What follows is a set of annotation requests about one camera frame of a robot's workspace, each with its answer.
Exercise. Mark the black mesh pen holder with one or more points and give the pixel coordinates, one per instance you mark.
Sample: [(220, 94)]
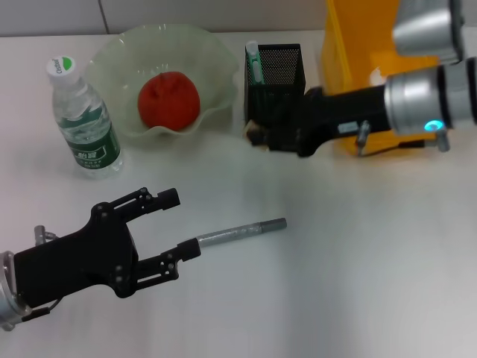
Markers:
[(283, 63)]

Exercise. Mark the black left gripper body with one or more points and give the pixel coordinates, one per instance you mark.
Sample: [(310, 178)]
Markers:
[(74, 264)]

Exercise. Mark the grey glitter pen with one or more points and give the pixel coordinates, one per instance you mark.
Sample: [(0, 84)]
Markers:
[(242, 231)]

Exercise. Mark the green plastic pen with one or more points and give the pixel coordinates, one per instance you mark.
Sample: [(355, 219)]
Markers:
[(256, 67)]

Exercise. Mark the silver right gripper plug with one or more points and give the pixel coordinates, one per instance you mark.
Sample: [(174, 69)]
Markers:
[(363, 130)]

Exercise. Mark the tan rubber eraser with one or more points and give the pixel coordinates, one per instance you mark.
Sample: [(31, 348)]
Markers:
[(246, 131)]

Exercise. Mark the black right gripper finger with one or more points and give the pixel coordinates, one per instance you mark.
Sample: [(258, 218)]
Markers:
[(283, 139), (287, 115)]

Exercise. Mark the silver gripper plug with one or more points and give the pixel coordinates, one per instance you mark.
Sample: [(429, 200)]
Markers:
[(363, 130), (41, 235)]

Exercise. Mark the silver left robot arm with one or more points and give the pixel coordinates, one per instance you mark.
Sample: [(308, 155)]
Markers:
[(9, 298)]

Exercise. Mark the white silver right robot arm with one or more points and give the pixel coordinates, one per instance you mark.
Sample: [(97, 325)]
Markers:
[(428, 97)]

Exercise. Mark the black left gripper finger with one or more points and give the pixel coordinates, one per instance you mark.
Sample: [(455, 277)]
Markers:
[(169, 199), (190, 250)]

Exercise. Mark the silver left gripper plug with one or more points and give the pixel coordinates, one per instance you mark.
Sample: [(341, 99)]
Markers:
[(41, 235)]

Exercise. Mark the frosted glass fruit plate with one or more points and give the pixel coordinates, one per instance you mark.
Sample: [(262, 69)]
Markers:
[(119, 67)]

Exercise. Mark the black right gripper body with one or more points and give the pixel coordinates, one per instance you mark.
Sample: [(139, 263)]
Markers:
[(343, 112)]

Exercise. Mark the white paper ball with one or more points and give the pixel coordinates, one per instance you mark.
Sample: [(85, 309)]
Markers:
[(377, 76)]

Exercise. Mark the red tomato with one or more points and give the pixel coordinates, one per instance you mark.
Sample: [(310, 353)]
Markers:
[(167, 100)]

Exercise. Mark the clear water bottle green label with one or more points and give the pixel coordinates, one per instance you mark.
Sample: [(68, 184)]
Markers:
[(93, 149)]

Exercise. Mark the yellow plastic storage bin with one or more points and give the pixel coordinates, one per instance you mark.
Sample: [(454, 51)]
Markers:
[(346, 56)]

